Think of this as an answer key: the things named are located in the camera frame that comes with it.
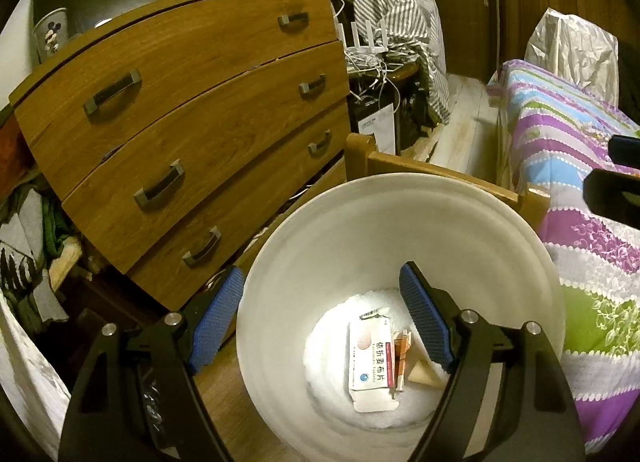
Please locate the wooden chest of drawers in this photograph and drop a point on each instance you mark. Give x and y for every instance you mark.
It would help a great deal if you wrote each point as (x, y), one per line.
(200, 106)

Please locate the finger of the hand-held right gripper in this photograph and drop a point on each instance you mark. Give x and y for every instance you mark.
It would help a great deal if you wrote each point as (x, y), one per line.
(627, 150)
(615, 194)

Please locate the white cloth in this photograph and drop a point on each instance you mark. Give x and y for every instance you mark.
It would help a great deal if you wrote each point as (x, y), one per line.
(30, 372)

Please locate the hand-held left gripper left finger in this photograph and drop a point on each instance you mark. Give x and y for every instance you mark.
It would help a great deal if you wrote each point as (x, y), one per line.
(220, 317)

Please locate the orange white paper wrapper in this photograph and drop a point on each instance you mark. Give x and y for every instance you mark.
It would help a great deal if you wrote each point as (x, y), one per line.
(401, 357)

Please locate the white medicine box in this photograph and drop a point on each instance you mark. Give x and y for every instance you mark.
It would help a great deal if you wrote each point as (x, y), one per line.
(370, 362)

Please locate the red cloth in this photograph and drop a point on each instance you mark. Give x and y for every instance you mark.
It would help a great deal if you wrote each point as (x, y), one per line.
(12, 141)

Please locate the wooden chair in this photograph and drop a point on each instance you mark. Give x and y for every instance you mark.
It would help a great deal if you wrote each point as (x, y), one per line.
(400, 164)

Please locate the white router with antennas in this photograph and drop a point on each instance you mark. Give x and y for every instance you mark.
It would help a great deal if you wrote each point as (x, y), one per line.
(362, 44)

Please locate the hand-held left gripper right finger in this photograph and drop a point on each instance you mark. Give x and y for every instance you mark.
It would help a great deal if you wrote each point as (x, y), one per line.
(425, 322)

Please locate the striped floral blanket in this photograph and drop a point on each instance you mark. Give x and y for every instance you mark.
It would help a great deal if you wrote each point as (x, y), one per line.
(565, 141)

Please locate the beige triangular paper scrap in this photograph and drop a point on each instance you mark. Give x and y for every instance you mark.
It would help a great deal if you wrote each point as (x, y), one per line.
(422, 374)

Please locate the black box with white label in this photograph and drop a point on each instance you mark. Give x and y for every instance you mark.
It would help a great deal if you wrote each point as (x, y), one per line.
(372, 119)

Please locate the white plastic waste bin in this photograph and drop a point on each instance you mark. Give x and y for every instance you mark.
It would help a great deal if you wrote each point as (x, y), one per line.
(350, 232)

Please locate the silver plastic bag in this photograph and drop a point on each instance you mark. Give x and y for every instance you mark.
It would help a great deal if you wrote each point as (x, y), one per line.
(570, 51)

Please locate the green grey clothes pile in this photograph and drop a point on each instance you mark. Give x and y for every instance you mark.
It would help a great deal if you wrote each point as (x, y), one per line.
(30, 242)

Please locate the wooden dresser drawer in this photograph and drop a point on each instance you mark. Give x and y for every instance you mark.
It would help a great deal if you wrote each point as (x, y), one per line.
(240, 131)
(200, 56)
(265, 197)

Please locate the cartoon print cup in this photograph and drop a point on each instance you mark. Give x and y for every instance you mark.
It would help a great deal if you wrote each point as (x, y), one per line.
(51, 36)

